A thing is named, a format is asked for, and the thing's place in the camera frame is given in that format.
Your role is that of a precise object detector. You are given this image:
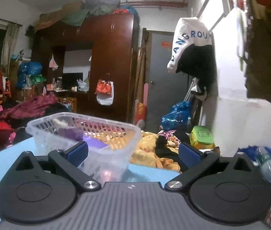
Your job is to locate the purple tissue pack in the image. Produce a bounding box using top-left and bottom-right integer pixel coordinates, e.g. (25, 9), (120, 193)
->
(55, 127), (108, 149)

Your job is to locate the small white bottle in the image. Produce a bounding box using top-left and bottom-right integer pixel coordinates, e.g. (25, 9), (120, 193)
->
(52, 118), (69, 129)

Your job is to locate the clear plastic basket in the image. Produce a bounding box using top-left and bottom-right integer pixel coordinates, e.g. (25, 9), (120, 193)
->
(25, 112), (142, 184)

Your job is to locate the green lidded box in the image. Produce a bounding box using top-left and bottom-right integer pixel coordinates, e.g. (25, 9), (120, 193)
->
(189, 126), (215, 150)

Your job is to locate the blue plastic bag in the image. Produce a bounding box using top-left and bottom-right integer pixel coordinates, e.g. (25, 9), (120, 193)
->
(161, 101), (192, 131)

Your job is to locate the yellow floral blanket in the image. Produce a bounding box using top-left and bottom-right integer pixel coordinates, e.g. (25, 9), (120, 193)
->
(106, 130), (183, 173)

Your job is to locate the dark red blanket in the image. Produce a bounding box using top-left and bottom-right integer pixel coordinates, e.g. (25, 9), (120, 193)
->
(0, 92), (58, 122)

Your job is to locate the clear plastic water bottle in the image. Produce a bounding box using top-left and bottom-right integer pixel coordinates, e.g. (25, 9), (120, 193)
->
(255, 147), (271, 184)

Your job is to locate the orange white hanging bag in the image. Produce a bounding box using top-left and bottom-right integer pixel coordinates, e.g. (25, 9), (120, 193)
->
(95, 80), (114, 106)

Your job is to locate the grey door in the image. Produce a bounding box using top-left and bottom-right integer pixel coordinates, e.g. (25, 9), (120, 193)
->
(145, 31), (188, 133)

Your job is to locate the brown wooden wardrobe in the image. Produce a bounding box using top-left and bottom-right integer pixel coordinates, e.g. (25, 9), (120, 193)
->
(32, 14), (139, 122)

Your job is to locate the blue bags pile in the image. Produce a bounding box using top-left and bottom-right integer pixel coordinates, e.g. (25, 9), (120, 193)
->
(16, 62), (46, 88)

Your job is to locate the white black hanging jacket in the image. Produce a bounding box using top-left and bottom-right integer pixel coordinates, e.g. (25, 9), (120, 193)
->
(167, 17), (216, 92)

